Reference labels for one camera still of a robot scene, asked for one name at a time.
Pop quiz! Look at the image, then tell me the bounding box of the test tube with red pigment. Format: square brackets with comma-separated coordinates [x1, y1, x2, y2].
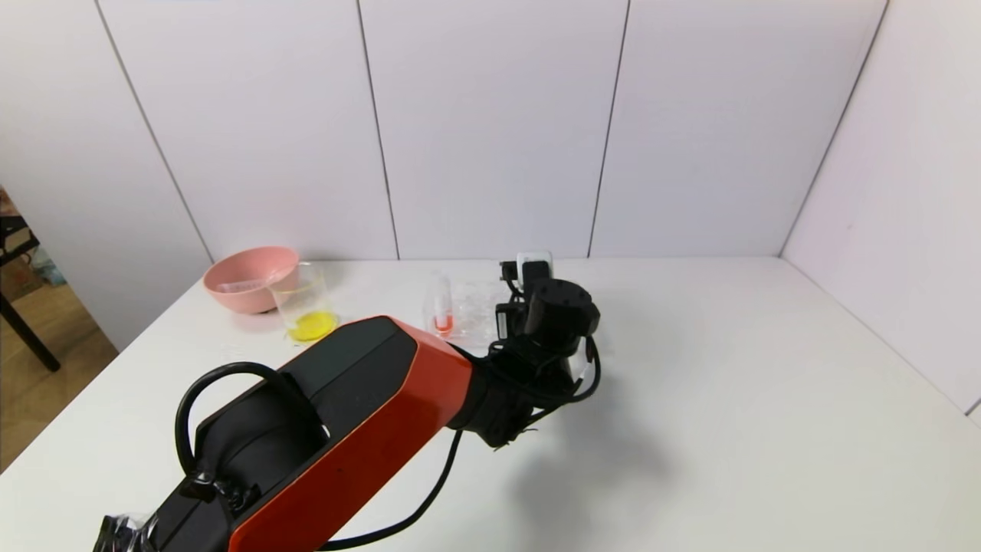
[431, 272, 455, 339]

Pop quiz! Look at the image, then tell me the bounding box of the clear glass beaker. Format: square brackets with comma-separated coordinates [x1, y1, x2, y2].
[268, 262, 339, 343]

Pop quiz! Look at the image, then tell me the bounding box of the pink plastic bowl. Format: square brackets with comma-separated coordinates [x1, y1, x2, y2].
[203, 246, 300, 314]

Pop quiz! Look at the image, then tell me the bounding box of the pale teal background object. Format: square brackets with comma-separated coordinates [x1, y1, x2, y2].
[32, 247, 68, 286]

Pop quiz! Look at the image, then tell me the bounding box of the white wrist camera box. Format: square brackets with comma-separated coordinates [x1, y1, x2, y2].
[516, 251, 555, 281]

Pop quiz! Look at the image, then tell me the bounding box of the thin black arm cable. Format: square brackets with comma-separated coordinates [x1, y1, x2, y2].
[316, 336, 603, 552]

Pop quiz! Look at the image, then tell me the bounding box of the thick black cable loop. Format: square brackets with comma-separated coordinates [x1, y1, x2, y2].
[174, 361, 332, 480]

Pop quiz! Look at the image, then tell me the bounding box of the clear plastic cable bracket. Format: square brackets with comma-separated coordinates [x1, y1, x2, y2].
[94, 512, 160, 552]

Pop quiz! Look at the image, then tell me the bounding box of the black background stand frame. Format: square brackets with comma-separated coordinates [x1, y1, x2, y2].
[0, 215, 61, 373]

